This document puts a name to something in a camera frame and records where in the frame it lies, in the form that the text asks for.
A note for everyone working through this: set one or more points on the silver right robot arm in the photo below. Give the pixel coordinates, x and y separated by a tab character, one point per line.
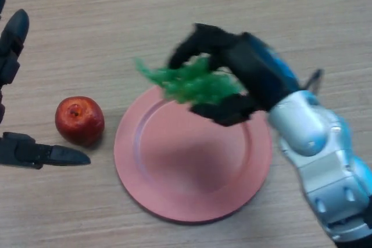
319	149

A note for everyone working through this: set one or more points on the pink round plate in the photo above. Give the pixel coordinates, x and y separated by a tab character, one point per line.
186	172

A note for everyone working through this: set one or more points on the red apple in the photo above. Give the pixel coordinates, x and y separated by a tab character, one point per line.
80	121

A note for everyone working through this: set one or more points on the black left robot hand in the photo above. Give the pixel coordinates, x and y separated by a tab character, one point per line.
17	152

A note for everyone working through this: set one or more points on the green grape bunch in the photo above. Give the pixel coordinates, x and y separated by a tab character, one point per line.
197	85

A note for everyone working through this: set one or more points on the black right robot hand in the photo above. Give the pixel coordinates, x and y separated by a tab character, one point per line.
255	71

